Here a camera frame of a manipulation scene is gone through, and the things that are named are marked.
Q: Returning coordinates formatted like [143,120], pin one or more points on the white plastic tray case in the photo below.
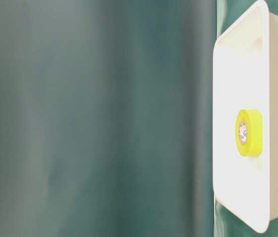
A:
[245,76]

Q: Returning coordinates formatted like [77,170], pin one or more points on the yellow tape roll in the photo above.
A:
[249,132]

